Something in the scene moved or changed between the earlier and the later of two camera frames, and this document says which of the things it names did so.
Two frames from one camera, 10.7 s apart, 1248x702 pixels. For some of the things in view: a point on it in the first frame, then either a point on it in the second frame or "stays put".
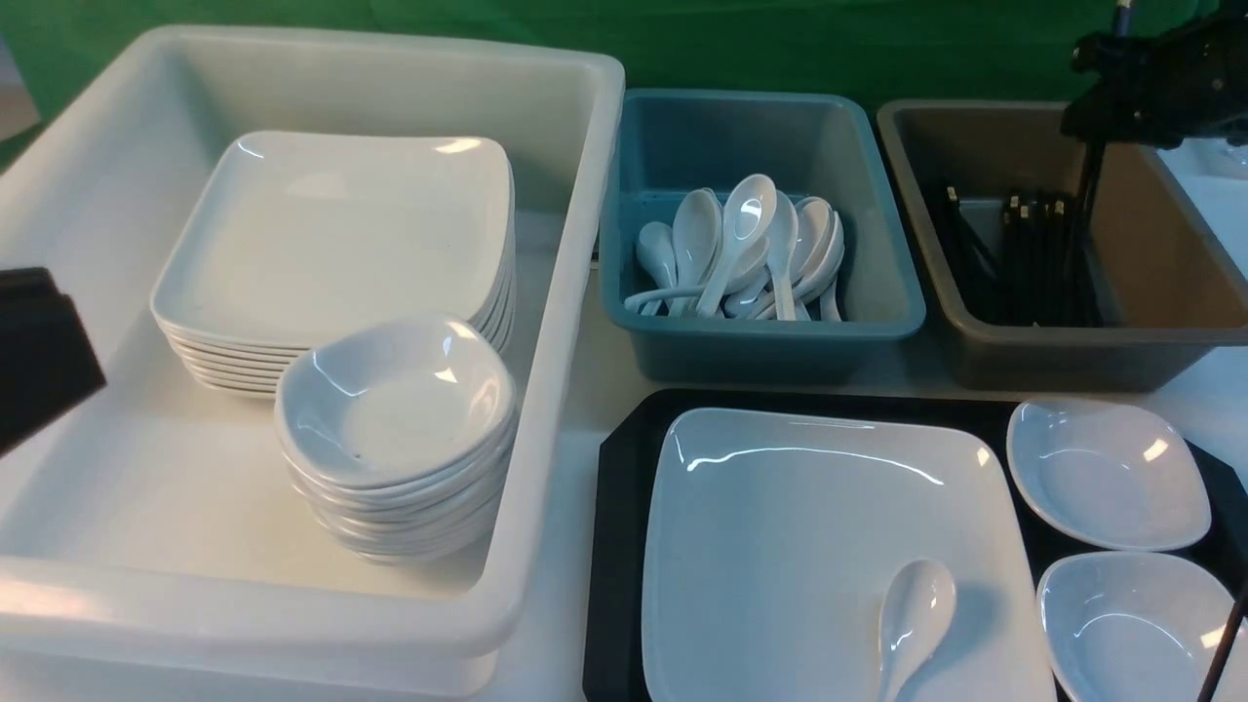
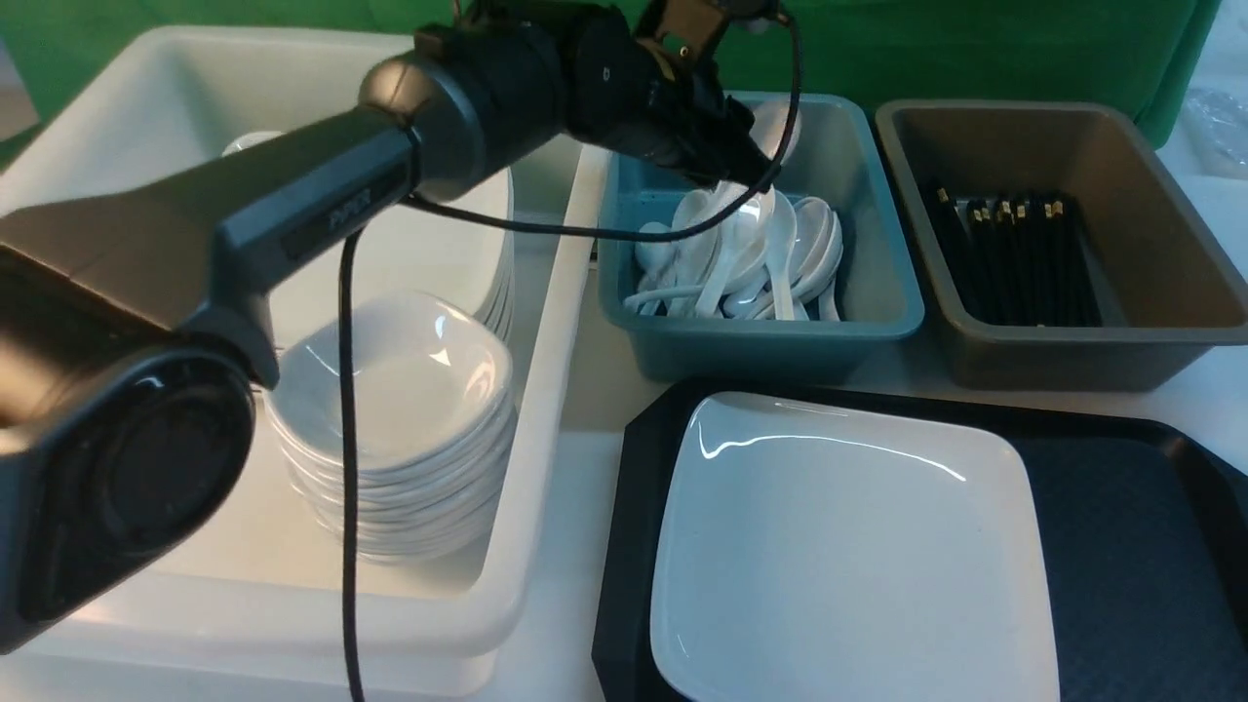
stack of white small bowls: x=398 y=433 stays put
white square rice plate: x=768 y=539 stays put
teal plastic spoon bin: x=822 y=144 stays put
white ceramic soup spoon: x=916 y=605 → x=767 y=127
